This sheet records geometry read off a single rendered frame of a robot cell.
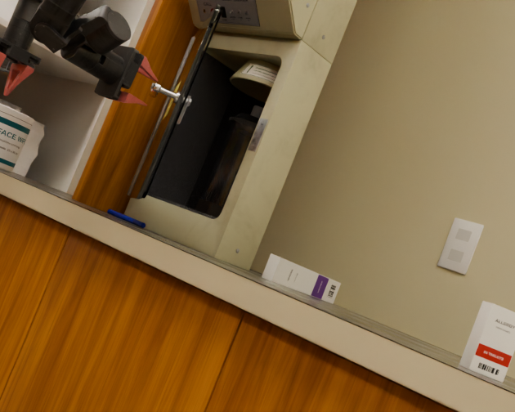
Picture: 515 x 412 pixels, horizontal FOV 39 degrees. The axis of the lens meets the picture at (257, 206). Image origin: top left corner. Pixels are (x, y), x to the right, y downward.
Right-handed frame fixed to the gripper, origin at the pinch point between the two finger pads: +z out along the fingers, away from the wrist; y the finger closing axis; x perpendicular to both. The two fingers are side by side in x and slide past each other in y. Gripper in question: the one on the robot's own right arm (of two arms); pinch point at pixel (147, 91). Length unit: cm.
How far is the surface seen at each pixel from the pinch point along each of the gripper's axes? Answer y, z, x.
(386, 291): -17, 60, -32
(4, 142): -20, 5, 50
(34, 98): 3, 63, 149
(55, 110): 1, 63, 131
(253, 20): 23.1, 12.4, -6.4
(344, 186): 3, 60, -10
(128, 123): -4.9, 13.0, 18.9
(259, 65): 16.3, 19.7, -6.0
